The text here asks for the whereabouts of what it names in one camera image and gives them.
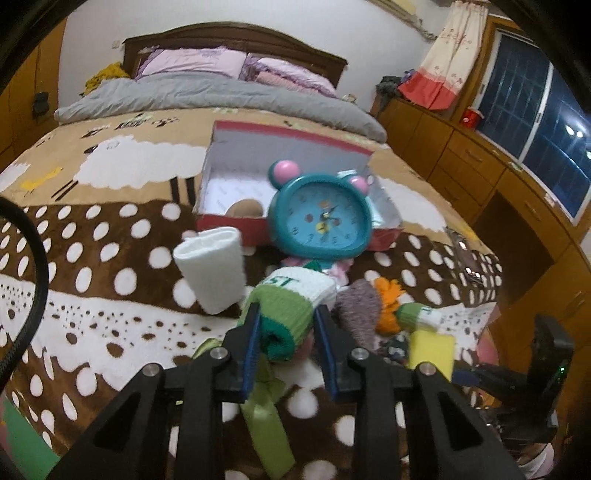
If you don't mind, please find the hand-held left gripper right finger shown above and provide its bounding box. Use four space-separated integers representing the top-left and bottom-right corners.
314 305 527 480

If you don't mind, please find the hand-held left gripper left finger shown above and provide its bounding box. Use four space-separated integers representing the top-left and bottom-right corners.
46 302 264 480

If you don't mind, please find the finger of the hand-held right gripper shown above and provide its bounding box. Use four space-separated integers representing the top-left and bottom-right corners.
453 364 523 397

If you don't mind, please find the yellow cloth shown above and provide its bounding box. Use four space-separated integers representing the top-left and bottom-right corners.
409 330 455 381
83 62 131 95

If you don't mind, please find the green and white sock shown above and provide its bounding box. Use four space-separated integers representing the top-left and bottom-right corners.
238 267 335 361
396 302 441 330

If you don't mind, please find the green ribbon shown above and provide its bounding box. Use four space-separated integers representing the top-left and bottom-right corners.
191 339 296 467

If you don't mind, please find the teal alarm clock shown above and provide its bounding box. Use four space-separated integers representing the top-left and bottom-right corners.
268 159 374 259

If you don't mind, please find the red cardboard shoe box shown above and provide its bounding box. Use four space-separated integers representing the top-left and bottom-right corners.
194 121 404 252

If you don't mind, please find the pink plush toy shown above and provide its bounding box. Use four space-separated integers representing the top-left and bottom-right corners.
281 256 354 287

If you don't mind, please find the orange pompom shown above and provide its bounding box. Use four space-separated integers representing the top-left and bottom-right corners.
374 277 407 335

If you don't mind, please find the brown ball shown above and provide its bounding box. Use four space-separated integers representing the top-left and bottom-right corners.
226 198 266 219

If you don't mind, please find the printed sheep blanket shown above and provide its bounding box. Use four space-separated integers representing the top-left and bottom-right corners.
0 108 504 480

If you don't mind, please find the wooden cabinet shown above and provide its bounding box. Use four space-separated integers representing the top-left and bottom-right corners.
372 95 591 416

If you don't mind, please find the green floor mat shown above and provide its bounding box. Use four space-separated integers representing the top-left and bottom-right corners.
0 397 61 480

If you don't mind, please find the window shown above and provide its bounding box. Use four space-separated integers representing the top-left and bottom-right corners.
475 28 591 227

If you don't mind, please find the grey duvet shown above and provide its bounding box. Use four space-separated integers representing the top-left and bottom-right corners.
54 76 387 141

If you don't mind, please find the dark clothes heap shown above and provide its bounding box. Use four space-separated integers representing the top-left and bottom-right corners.
372 69 416 116

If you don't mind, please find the purple ruffled pillow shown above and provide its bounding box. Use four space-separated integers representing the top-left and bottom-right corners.
242 55 338 97

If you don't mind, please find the plain purple pillow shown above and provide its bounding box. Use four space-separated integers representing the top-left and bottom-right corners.
136 47 247 80

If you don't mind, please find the white and red curtain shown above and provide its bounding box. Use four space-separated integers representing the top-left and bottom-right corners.
398 0 490 110

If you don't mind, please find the wooden headboard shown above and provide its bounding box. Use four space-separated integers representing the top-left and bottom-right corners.
122 23 348 88

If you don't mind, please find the wooden wardrobe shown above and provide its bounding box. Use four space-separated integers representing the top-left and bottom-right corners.
0 18 68 162

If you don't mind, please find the black cable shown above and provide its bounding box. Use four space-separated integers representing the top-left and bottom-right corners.
0 198 51 384

